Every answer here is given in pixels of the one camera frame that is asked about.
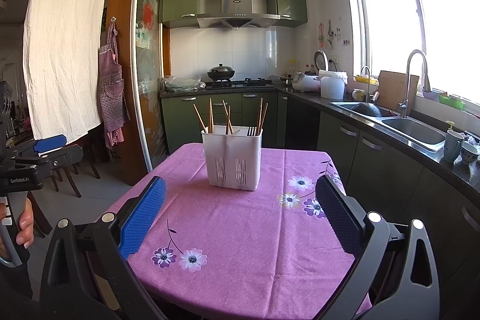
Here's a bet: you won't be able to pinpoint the black wok with lid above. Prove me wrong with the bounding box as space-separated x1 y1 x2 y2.
208 63 235 81

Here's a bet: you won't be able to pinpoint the green plastic basin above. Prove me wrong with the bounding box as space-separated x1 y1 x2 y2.
439 94 465 110

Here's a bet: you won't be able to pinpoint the teal ceramic mug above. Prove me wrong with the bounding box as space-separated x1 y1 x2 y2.
443 129 465 163

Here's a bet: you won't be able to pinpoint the small patterned cup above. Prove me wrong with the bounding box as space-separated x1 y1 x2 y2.
460 141 479 165

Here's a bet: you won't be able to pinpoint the light wooden chopstick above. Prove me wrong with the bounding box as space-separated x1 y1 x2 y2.
193 104 208 132
224 104 232 135
222 101 233 135
208 98 214 133

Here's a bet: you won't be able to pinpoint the checked purple apron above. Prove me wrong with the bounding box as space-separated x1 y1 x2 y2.
97 17 130 149

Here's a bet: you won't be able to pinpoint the dark wooden chair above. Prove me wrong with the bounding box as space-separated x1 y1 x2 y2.
50 143 101 198

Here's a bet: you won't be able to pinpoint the stainless steel sink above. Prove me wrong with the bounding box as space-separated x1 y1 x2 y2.
332 102 446 152

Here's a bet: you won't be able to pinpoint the gas stove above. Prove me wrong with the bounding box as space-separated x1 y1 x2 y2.
206 78 273 89

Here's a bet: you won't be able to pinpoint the white plastic bucket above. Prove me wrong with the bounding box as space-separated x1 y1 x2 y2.
318 71 348 101

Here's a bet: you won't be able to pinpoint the dark lower kitchen cabinets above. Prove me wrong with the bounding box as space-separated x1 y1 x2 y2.
160 88 479 319

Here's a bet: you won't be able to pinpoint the white plastic utensil holder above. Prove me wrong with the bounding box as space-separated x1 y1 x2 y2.
201 125 263 191

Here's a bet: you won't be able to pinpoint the glass sliding door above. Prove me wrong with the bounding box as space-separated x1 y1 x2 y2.
130 0 167 171

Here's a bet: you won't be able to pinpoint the person's left hand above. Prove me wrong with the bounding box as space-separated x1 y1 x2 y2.
0 197 36 261

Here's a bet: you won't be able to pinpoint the stainless range hood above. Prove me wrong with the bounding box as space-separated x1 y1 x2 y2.
197 0 281 29

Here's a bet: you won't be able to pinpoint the chrome kitchen faucet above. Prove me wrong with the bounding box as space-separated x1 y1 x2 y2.
397 49 432 119

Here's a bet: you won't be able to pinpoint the white cloth curtain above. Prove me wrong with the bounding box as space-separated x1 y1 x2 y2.
23 0 104 142

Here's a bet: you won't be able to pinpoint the wooden cutting board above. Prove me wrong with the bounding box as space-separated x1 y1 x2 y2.
376 70 419 115

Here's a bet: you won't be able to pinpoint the purple floral tablecloth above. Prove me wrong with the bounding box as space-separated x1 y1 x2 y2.
128 144 354 319

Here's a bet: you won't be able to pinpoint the white rice cooker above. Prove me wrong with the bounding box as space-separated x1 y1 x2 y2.
292 72 320 93

